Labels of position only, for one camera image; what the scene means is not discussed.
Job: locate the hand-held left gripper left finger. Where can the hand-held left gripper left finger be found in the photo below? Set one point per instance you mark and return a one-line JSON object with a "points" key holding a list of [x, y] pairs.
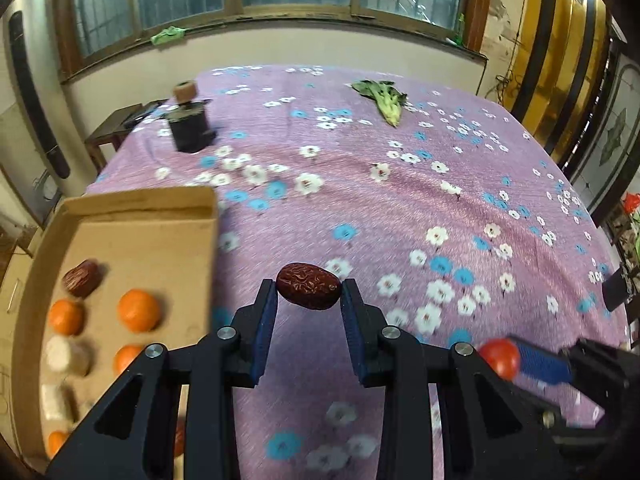
{"points": [[262, 335]]}

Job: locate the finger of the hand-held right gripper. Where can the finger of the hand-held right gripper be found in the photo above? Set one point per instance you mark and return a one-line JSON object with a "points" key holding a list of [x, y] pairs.
{"points": [[560, 417], [545, 365]]}

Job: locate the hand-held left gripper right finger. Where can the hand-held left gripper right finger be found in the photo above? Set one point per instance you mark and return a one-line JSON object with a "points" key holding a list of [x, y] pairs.
{"points": [[356, 335]]}

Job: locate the red tomato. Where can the red tomato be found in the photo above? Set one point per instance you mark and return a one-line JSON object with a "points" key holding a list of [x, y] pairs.
{"points": [[179, 437], [500, 357]]}

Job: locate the large red date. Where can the large red date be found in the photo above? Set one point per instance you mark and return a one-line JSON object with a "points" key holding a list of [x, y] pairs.
{"points": [[308, 285]]}

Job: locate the shallow cardboard box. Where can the shallow cardboard box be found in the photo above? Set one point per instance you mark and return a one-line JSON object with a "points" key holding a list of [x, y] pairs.
{"points": [[150, 240]]}

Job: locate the small red date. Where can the small red date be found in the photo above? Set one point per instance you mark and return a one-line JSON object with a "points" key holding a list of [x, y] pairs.
{"points": [[82, 277]]}

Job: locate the white yam piece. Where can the white yam piece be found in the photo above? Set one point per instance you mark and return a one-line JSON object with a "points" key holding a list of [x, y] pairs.
{"points": [[67, 356], [55, 401]]}

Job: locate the small orange tangerine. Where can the small orange tangerine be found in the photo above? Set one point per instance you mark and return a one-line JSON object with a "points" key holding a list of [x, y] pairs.
{"points": [[66, 316]]}

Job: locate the black object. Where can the black object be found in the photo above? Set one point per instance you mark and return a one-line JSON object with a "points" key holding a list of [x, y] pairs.
{"points": [[617, 292]]}

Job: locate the red plastic bag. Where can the red plastic bag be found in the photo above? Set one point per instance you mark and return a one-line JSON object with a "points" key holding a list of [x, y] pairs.
{"points": [[632, 205]]}

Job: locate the black cylindrical holder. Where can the black cylindrical holder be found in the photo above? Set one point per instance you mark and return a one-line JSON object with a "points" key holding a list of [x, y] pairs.
{"points": [[190, 130]]}

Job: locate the green leafy vegetable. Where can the green leafy vegetable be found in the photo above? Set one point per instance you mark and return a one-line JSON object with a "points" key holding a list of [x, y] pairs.
{"points": [[387, 100]]}

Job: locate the brown tape roll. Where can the brown tape roll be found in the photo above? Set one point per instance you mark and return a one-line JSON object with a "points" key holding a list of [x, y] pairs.
{"points": [[185, 92]]}

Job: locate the dark wooden stool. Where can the dark wooden stool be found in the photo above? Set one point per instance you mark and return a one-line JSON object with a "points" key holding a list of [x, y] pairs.
{"points": [[112, 127]]}

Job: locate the green cloth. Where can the green cloth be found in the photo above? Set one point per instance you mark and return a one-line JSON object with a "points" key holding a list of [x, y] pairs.
{"points": [[170, 35]]}

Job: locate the green bottle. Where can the green bottle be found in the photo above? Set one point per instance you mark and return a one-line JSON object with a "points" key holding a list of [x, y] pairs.
{"points": [[460, 30]]}

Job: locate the white tower air conditioner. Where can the white tower air conditioner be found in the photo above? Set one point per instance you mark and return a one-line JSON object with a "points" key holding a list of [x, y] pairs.
{"points": [[30, 85]]}

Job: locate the glossy yellow door frame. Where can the glossy yellow door frame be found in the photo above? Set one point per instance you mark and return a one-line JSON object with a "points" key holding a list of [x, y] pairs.
{"points": [[560, 60]]}

